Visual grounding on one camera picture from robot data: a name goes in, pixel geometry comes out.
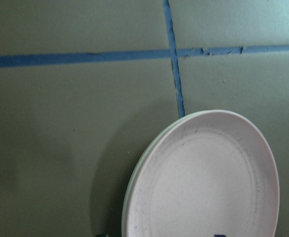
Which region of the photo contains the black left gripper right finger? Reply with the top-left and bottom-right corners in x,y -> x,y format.
213,234 -> 226,237

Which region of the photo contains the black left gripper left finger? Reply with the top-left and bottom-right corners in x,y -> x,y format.
96,233 -> 109,237

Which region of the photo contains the pink plate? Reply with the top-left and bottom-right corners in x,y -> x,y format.
126,110 -> 280,237

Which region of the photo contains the beige plate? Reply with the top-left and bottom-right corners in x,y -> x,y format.
121,111 -> 206,237

